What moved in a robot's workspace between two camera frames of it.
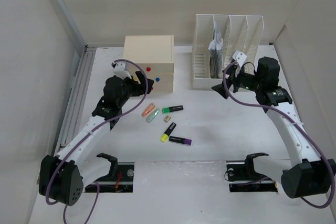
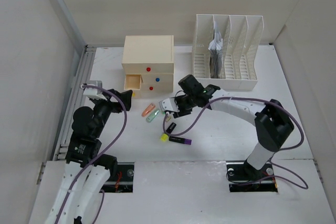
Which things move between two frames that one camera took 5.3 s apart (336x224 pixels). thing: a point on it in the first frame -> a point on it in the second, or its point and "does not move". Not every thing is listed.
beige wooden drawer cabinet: x=155 y=54 does not move
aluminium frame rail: x=80 y=83 does not move
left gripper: x=139 y=89 -> x=116 y=106
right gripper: x=221 y=89 -> x=181 y=113
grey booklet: x=216 y=49 does not move
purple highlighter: x=177 y=139 does not move
